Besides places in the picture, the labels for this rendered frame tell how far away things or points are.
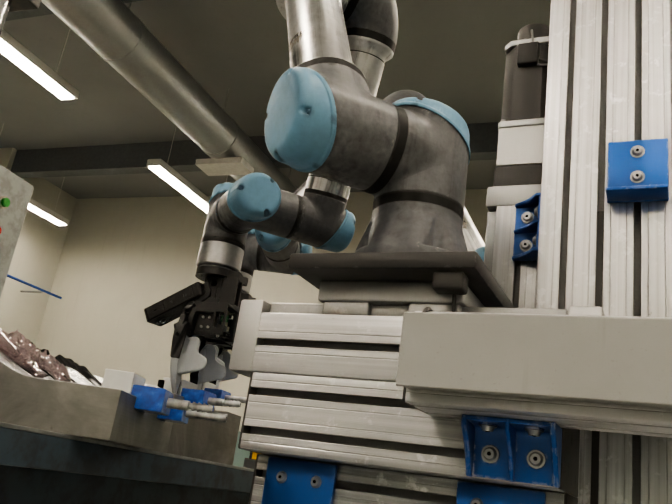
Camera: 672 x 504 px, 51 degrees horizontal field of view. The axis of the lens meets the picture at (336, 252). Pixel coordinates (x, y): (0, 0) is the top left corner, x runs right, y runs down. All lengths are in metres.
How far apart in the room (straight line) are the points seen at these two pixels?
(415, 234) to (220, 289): 0.46
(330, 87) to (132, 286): 9.07
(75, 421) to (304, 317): 0.28
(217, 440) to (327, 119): 0.65
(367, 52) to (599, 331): 0.73
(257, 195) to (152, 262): 8.71
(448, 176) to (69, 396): 0.51
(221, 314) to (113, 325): 8.69
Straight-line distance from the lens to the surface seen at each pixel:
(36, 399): 0.86
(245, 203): 1.10
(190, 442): 1.20
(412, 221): 0.84
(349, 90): 0.87
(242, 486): 1.23
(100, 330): 9.95
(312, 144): 0.83
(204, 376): 1.22
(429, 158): 0.88
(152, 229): 10.01
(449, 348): 0.65
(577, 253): 0.98
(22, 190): 2.13
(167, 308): 1.22
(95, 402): 0.83
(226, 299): 1.17
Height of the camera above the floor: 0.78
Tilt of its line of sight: 19 degrees up
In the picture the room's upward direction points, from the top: 8 degrees clockwise
